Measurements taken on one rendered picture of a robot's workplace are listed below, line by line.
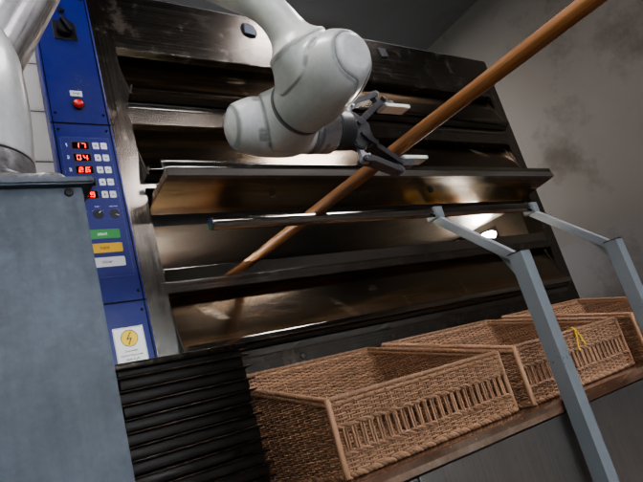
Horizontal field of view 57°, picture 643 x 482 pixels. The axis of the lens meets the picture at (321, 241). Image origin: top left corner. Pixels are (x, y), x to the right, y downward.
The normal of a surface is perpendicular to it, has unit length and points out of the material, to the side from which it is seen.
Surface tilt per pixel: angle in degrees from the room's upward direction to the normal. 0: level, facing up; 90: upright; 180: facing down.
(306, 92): 119
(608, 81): 90
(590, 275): 90
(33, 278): 90
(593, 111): 90
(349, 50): 101
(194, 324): 70
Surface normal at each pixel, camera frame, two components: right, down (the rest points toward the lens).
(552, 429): 0.54, -0.37
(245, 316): 0.41, -0.66
